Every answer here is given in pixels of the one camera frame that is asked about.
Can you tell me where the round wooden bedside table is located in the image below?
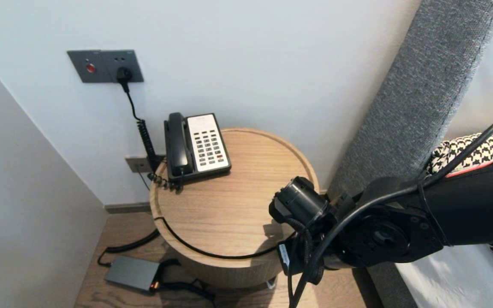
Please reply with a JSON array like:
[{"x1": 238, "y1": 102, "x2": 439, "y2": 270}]
[{"x1": 149, "y1": 127, "x2": 319, "y2": 289}]

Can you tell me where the grey fabric bed base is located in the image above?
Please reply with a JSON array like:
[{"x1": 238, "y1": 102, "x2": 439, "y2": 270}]
[{"x1": 365, "y1": 263, "x2": 414, "y2": 308}]

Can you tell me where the black telephone base white keypad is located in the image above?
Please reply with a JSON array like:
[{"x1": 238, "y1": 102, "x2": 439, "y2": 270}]
[{"x1": 164, "y1": 113, "x2": 232, "y2": 182}]

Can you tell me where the white bed sheet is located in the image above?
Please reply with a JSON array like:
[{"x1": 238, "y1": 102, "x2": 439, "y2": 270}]
[{"x1": 394, "y1": 246, "x2": 493, "y2": 308}]

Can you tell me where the black telephone handset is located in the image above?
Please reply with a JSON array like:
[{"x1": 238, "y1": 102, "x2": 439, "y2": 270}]
[{"x1": 167, "y1": 113, "x2": 194, "y2": 178}]

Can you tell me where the grey power adapter box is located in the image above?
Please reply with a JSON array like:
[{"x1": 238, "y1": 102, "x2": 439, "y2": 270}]
[{"x1": 104, "y1": 255, "x2": 161, "y2": 293}]

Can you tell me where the black white houndstooth pillow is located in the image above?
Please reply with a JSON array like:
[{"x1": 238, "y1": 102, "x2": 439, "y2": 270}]
[{"x1": 428, "y1": 127, "x2": 493, "y2": 291}]

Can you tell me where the grey fabric headboard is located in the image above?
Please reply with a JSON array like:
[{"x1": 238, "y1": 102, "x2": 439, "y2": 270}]
[{"x1": 328, "y1": 0, "x2": 493, "y2": 201}]

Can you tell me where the black power plug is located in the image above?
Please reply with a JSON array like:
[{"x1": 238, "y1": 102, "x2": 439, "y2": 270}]
[{"x1": 116, "y1": 67, "x2": 134, "y2": 93}]

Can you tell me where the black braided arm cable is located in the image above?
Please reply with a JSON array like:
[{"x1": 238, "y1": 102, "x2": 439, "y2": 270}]
[{"x1": 288, "y1": 218, "x2": 325, "y2": 285}]

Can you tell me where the black adapter output cable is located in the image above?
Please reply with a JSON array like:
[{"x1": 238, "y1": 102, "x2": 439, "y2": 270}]
[{"x1": 151, "y1": 259, "x2": 216, "y2": 302}]

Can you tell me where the black coiled telephone cord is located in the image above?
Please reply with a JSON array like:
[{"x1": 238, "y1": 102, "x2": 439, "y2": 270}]
[{"x1": 147, "y1": 170, "x2": 184, "y2": 192}]

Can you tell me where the thin black telephone wire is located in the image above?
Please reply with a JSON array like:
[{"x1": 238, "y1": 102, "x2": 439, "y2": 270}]
[{"x1": 137, "y1": 166, "x2": 151, "y2": 192}]

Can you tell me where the beige low wall plate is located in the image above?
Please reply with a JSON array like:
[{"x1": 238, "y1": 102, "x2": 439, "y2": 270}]
[{"x1": 125, "y1": 156, "x2": 155, "y2": 174}]

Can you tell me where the black smooth arm cable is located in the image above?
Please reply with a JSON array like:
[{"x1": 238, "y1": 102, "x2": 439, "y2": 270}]
[{"x1": 288, "y1": 106, "x2": 493, "y2": 308}]

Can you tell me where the black coiled power cable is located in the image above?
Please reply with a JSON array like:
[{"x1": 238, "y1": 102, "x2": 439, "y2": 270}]
[{"x1": 98, "y1": 83, "x2": 166, "y2": 268}]

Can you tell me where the dark grey wall socket panel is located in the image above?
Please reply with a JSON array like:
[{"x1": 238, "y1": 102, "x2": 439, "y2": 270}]
[{"x1": 67, "y1": 50, "x2": 145, "y2": 83}]

